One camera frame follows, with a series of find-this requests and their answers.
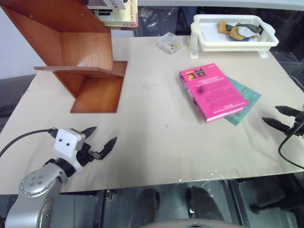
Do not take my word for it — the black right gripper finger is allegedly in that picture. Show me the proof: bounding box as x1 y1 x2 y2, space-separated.
275 105 301 118
262 117 292 137

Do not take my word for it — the teal thin book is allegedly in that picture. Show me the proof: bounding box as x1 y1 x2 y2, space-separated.
224 76 262 127

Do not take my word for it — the white plastic basket tray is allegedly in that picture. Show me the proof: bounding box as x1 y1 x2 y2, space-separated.
190 14 280 59

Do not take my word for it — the grey rounded robot body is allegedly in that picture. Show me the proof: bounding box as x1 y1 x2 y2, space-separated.
142 218 238 228

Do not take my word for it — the white cloth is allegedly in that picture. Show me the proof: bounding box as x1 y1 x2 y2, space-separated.
238 26 253 38

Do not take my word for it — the small clear plastic box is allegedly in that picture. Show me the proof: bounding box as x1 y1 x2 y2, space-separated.
156 32 183 55

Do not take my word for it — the pink book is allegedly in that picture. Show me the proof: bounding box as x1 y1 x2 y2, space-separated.
179 63 250 123

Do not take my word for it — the gold cover book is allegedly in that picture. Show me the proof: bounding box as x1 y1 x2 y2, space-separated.
103 0 139 30

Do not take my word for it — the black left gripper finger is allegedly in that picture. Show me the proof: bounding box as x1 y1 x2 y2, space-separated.
98 136 118 161
83 126 97 139

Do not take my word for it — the mustard yellow cloth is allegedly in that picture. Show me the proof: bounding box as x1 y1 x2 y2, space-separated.
228 27 246 41
218 21 230 35

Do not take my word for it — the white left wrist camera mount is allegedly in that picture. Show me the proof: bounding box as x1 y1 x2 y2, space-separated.
53 128 86 172

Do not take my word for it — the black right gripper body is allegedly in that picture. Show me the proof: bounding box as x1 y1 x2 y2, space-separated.
288 111 304 137

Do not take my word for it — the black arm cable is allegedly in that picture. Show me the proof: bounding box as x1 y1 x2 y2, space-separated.
278 133 304 170
0 128 59 159

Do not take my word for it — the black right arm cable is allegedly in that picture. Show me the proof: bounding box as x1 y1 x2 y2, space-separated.
278 133 304 170

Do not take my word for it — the brown wooden bookshelf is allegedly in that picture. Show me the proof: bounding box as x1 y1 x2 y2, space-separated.
0 0 128 114

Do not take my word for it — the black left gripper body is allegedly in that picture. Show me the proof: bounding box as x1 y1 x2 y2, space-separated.
76 141 100 167

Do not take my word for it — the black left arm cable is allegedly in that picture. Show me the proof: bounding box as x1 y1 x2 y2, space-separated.
0 128 59 159

